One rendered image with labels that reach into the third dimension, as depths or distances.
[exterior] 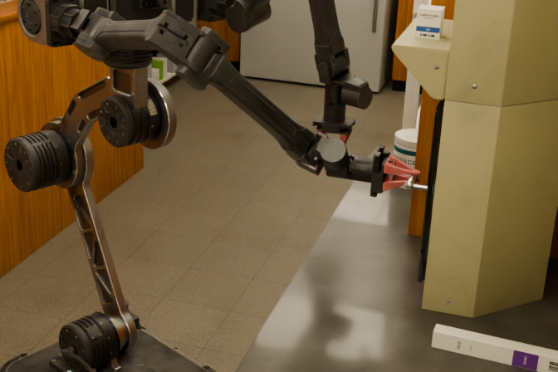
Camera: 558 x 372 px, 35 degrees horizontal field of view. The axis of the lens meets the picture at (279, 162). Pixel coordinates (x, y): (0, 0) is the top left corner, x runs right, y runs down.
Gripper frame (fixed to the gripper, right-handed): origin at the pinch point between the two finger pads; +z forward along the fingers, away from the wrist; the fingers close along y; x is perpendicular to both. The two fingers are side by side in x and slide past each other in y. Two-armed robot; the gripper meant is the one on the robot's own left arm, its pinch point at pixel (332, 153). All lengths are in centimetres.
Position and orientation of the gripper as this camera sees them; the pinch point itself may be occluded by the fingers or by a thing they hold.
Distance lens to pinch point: 237.9
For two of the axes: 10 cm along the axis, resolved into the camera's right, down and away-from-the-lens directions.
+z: -0.3, 9.4, 3.4
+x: 2.9, -3.2, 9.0
